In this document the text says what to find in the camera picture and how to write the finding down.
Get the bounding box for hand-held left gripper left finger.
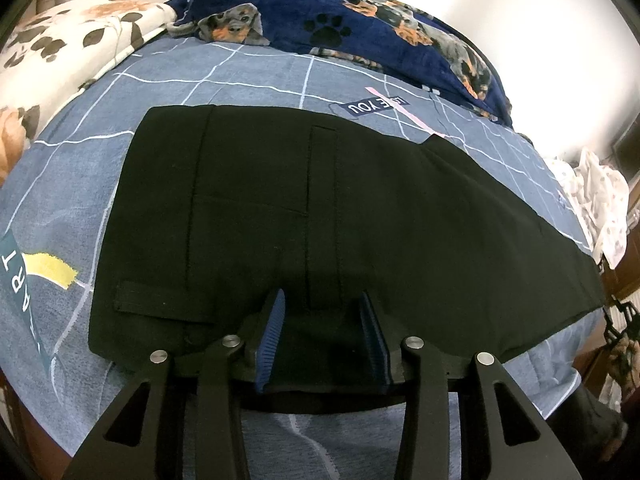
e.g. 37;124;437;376
62;288;287;480

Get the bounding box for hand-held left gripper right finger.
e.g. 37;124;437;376
352;292;576;480

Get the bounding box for black pants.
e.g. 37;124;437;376
87;104;606;416

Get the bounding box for person's dark clothing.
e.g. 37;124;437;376
542;385;629;467

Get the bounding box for blue grid bedsheet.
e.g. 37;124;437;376
0;40;601;480

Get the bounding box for white dotted cloth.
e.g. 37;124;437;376
545;147;631;268

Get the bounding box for navy dog print blanket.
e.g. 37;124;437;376
167;0;513;126

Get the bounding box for white floral pillow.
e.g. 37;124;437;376
0;0;178;186

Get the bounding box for dark wall frame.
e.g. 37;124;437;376
612;122;640;183

